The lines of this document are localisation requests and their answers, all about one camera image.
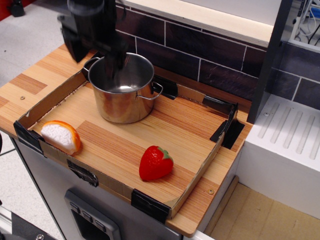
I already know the red plastic strawberry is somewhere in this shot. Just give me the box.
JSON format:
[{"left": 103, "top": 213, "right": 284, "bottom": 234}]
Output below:
[{"left": 139, "top": 145, "right": 174, "bottom": 181}]

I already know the orange slice toy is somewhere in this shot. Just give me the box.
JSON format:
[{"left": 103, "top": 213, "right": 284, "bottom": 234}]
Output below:
[{"left": 40, "top": 120, "right": 81, "bottom": 155}]

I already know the light wooden shelf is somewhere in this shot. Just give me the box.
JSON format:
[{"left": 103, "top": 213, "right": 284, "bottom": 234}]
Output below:
[{"left": 123, "top": 0, "right": 274, "bottom": 47}]

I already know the grey oven control panel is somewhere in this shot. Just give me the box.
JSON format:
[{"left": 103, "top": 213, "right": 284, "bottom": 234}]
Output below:
[{"left": 64, "top": 190, "right": 122, "bottom": 240}]

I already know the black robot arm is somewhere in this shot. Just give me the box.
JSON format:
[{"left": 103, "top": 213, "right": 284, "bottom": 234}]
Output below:
[{"left": 57, "top": 0, "right": 128, "bottom": 79}]

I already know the white toy sink drainboard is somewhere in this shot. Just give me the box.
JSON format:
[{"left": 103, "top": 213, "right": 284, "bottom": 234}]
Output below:
[{"left": 243, "top": 94, "right": 320, "bottom": 176}]

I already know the stainless steel pot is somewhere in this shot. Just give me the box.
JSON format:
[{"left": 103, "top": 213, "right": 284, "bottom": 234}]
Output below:
[{"left": 83, "top": 53, "right": 164, "bottom": 124}]

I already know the dark grey right post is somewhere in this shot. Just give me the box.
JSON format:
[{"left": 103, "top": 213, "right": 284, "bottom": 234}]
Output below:
[{"left": 247, "top": 0, "right": 293, "bottom": 124}]

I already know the cardboard fence with black tape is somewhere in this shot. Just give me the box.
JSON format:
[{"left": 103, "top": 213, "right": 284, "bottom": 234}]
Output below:
[{"left": 14, "top": 70, "right": 249, "bottom": 223}]

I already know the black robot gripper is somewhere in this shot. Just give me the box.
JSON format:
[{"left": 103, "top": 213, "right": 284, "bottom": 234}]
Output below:
[{"left": 61, "top": 7, "right": 128, "bottom": 81}]

